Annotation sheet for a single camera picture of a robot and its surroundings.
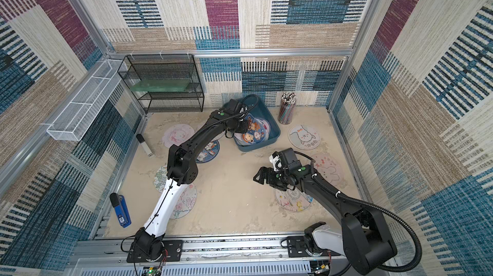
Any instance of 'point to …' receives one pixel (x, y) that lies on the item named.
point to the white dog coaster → (303, 137)
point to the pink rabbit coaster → (330, 168)
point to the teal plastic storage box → (260, 112)
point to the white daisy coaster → (160, 178)
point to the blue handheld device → (118, 202)
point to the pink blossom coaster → (185, 202)
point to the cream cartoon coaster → (293, 200)
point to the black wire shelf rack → (165, 67)
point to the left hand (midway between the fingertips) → (249, 128)
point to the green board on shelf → (162, 86)
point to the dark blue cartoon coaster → (209, 152)
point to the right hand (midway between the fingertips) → (264, 184)
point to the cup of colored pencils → (289, 100)
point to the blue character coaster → (258, 129)
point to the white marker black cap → (140, 139)
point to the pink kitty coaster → (177, 134)
